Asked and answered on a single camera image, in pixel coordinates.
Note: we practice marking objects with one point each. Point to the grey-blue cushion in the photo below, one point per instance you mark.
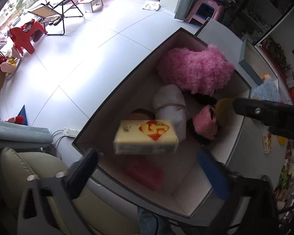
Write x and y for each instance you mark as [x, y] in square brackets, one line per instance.
[17, 133]

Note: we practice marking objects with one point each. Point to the red plastic stool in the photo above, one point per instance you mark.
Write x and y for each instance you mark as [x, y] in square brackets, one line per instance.
[24, 35]

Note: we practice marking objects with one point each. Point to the red and white plush hat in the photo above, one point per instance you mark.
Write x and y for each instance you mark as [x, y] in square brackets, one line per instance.
[16, 120]

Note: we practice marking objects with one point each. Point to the white power strip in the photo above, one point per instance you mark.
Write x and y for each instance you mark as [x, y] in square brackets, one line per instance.
[71, 132]

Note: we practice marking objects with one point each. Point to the pile of snack packets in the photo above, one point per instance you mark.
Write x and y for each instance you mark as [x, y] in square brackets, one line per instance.
[288, 178]

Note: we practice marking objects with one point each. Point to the person's jeans legs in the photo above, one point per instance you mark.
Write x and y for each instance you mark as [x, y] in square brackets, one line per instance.
[152, 222]

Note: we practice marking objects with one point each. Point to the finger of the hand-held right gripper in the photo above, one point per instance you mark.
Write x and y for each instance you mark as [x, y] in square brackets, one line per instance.
[250, 109]
[284, 131]

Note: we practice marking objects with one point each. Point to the red item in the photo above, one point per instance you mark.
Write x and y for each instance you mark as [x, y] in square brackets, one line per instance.
[147, 175]

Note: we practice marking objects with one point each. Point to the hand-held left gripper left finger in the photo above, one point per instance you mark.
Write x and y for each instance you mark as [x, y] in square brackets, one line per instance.
[82, 173]

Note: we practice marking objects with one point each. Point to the white cloth bundle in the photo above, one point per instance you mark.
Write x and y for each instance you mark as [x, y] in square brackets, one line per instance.
[170, 107]

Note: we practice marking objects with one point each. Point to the yellow cartoon tissue pack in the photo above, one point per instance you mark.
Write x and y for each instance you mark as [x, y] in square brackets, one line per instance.
[145, 137]
[267, 143]

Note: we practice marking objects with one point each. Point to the black folding chair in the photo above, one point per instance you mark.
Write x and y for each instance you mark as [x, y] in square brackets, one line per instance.
[54, 9]

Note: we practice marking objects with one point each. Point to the pile of plush toys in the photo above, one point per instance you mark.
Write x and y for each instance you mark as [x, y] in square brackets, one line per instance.
[3, 58]

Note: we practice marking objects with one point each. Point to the yellow round sponge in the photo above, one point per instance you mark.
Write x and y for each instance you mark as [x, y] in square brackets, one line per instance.
[224, 110]

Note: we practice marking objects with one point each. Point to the pink plastic stool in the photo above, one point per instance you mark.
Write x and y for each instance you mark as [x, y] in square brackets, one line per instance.
[205, 8]

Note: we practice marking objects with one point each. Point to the pink and black sock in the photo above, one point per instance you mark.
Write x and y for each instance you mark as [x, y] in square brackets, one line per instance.
[205, 122]

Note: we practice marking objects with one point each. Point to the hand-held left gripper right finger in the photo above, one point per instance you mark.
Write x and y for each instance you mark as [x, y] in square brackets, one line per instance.
[214, 176]

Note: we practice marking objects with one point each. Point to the cream sofa cushion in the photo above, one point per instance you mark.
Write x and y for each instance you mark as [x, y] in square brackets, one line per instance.
[39, 166]

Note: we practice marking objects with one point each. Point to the shallow grey box lid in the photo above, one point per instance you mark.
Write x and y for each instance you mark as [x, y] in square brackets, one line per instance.
[248, 63]

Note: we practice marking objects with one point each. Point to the yellow foam fruit net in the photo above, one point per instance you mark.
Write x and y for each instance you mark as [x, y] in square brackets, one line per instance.
[281, 140]

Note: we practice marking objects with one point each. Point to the light blue waffle towel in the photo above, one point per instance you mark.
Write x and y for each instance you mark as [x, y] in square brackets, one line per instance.
[265, 90]

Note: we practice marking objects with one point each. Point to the large grey cardboard box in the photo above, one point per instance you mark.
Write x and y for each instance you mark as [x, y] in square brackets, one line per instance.
[127, 83]

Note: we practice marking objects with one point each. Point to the pink fluffy cloth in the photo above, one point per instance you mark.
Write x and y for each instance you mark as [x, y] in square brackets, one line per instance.
[196, 68]

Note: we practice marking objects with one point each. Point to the white cloth on floor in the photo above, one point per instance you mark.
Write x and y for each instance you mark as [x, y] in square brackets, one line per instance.
[151, 5]

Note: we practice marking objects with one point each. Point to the small white step stool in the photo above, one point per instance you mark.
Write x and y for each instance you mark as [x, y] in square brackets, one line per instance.
[92, 2]

